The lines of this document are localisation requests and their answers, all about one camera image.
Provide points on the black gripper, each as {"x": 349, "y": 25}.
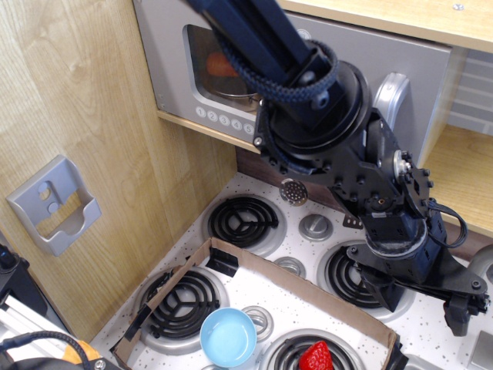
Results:
{"x": 408, "y": 246}

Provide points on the grey toy microwave door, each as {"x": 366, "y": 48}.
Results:
{"x": 405, "y": 76}

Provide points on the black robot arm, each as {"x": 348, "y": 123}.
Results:
{"x": 316, "y": 122}

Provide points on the grey faucet at right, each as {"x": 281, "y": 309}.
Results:
{"x": 481, "y": 263}

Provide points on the back right stove burner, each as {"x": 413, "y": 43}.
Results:
{"x": 338, "y": 275}

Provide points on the stove burner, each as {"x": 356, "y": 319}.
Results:
{"x": 174, "y": 327}
{"x": 249, "y": 222}
{"x": 338, "y": 275}
{"x": 286, "y": 351}

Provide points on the red toy strawberry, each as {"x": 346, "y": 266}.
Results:
{"x": 316, "y": 357}

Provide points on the grey stove knob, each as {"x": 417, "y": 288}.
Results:
{"x": 316, "y": 227}

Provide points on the front right stove burner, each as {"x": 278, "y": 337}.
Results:
{"x": 286, "y": 351}

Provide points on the round metal strainer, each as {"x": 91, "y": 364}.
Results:
{"x": 293, "y": 192}

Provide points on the back left stove burner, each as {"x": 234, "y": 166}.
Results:
{"x": 249, "y": 222}

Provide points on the light blue bowl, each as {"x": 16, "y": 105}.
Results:
{"x": 228, "y": 337}

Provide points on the front left stove burner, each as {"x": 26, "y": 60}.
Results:
{"x": 174, "y": 327}

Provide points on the small metal pot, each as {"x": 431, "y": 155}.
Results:
{"x": 235, "y": 91}

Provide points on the orange toy carrot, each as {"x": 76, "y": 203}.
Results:
{"x": 218, "y": 65}

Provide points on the black device at left edge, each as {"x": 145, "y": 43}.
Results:
{"x": 17, "y": 282}

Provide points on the brown cardboard frame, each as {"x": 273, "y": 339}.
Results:
{"x": 227, "y": 259}

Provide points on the grey wall holder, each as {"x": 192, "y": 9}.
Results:
{"x": 44, "y": 194}

